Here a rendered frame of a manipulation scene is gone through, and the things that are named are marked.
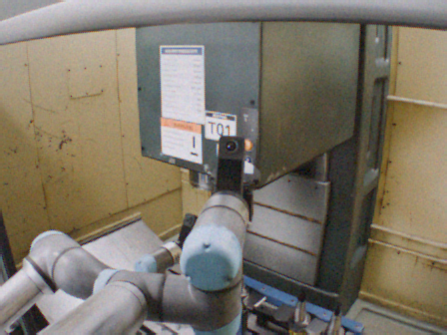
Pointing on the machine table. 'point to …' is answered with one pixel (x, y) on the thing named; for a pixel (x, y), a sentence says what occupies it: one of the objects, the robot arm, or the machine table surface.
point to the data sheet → (183, 83)
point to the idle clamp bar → (265, 314)
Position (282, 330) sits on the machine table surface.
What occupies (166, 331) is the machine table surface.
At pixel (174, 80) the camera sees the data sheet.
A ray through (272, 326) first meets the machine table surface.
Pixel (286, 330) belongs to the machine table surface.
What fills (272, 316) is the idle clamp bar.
